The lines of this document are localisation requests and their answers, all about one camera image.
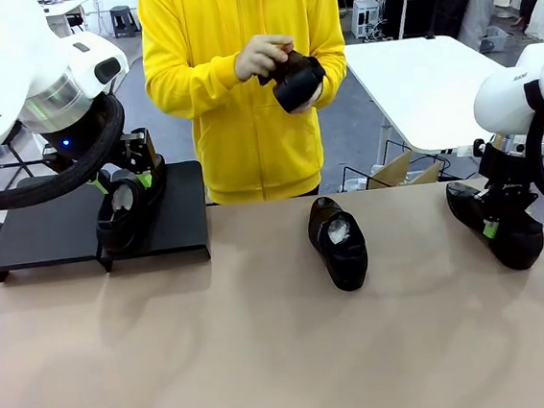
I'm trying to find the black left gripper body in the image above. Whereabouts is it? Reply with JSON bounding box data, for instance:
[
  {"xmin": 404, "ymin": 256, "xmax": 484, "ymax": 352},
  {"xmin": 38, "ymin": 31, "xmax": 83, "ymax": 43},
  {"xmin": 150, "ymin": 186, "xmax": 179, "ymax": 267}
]
[{"xmin": 118, "ymin": 127, "xmax": 159, "ymax": 175}]

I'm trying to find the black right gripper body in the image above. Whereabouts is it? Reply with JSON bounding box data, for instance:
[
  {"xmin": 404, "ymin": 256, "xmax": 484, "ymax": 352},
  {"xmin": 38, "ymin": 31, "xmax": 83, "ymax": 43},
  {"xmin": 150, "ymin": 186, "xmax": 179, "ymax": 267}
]
[{"xmin": 475, "ymin": 132, "xmax": 543, "ymax": 228}]

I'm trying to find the black leather shoe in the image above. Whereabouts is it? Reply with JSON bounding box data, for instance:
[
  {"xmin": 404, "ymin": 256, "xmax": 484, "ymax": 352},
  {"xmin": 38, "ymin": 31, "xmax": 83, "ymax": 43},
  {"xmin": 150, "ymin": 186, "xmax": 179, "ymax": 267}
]
[
  {"xmin": 89, "ymin": 154, "xmax": 176, "ymax": 258},
  {"xmin": 304, "ymin": 192, "xmax": 372, "ymax": 296},
  {"xmin": 444, "ymin": 173, "xmax": 544, "ymax": 278},
  {"xmin": 257, "ymin": 48, "xmax": 330, "ymax": 117}
]

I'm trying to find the person's left forearm yellow sleeve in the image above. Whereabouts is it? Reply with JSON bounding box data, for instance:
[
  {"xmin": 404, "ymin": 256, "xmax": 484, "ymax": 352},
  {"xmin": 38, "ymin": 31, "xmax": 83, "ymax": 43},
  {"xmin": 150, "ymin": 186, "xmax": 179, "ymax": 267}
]
[{"xmin": 306, "ymin": 36, "xmax": 353, "ymax": 110}]

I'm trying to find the person's right forearm yellow sleeve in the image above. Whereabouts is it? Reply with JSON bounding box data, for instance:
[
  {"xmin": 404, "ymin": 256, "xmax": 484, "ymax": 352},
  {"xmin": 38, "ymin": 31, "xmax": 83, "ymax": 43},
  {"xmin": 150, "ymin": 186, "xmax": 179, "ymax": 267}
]
[{"xmin": 141, "ymin": 47, "xmax": 249, "ymax": 125}]

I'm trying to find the black metal shoe stand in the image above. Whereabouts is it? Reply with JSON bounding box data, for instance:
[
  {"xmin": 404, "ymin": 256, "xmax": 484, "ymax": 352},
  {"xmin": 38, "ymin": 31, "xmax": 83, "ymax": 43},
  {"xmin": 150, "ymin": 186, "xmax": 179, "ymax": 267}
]
[
  {"xmin": 0, "ymin": 170, "xmax": 116, "ymax": 283},
  {"xmin": 90, "ymin": 158, "xmax": 214, "ymax": 271}
]

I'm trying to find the person's right hand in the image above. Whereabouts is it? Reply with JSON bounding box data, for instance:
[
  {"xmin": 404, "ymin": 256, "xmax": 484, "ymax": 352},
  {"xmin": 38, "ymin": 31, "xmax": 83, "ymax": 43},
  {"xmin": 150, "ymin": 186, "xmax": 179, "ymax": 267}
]
[{"xmin": 231, "ymin": 31, "xmax": 298, "ymax": 89}]

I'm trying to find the person's left hand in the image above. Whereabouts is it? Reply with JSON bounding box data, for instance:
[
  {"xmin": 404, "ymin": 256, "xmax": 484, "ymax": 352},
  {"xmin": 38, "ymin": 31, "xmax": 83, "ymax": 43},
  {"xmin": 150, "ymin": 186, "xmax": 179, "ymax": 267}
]
[{"xmin": 285, "ymin": 67, "xmax": 330, "ymax": 115}]

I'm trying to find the black chair with armrests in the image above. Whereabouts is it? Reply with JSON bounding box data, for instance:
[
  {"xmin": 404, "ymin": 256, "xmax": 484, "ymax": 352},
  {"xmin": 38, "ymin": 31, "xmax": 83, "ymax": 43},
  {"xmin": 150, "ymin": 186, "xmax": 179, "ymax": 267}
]
[{"xmin": 0, "ymin": 138, "xmax": 52, "ymax": 182}]

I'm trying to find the brown cardboard box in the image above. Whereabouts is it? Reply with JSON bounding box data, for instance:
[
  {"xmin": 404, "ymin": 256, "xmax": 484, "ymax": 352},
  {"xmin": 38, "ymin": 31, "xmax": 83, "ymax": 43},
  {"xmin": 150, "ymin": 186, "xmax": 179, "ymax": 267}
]
[{"xmin": 366, "ymin": 148, "xmax": 449, "ymax": 191}]

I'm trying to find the grey plastic stool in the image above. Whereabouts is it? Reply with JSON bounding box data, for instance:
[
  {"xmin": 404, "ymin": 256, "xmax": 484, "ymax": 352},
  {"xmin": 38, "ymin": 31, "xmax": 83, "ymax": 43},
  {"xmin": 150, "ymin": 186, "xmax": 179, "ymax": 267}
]
[{"xmin": 109, "ymin": 3, "xmax": 140, "ymax": 40}]

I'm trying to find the white folding table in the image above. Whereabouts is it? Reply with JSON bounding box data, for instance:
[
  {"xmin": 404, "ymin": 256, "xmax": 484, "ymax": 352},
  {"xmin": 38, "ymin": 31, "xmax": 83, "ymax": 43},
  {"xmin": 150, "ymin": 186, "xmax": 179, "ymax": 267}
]
[{"xmin": 343, "ymin": 27, "xmax": 537, "ymax": 163}]

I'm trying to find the grey storage bin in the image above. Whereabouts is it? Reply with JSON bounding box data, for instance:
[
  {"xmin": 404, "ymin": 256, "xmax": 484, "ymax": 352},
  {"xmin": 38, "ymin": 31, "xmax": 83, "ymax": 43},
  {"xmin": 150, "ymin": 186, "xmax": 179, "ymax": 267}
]
[{"xmin": 476, "ymin": 24, "xmax": 511, "ymax": 54}]

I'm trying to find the white office desk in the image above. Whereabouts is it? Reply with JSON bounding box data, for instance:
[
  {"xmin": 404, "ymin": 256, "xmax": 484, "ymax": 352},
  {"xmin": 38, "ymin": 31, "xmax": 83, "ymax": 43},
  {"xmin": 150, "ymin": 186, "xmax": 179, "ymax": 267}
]
[{"xmin": 42, "ymin": 0, "xmax": 91, "ymax": 38}]

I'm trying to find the person in yellow hoodie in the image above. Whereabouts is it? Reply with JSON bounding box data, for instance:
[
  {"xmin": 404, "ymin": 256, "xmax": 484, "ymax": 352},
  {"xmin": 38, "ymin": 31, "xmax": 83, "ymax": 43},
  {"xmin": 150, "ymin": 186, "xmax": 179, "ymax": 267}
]
[{"xmin": 136, "ymin": 0, "xmax": 362, "ymax": 212}]

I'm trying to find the white computer case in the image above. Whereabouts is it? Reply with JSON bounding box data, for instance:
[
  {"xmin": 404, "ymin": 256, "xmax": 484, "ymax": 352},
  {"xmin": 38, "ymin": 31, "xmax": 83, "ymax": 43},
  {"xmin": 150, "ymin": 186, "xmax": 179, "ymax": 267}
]
[{"xmin": 351, "ymin": 0, "xmax": 385, "ymax": 38}]

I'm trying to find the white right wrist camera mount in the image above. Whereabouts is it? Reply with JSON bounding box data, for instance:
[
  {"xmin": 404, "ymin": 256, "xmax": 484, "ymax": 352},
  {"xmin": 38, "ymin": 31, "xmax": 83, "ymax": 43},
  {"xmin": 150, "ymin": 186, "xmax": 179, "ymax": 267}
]
[{"xmin": 457, "ymin": 142, "xmax": 488, "ymax": 158}]

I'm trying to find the black wire rack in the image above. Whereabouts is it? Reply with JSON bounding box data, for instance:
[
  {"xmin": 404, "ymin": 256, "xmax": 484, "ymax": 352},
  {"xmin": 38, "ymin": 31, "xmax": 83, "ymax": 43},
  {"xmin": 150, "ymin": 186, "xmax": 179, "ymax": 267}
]
[{"xmin": 338, "ymin": 136, "xmax": 415, "ymax": 193}]

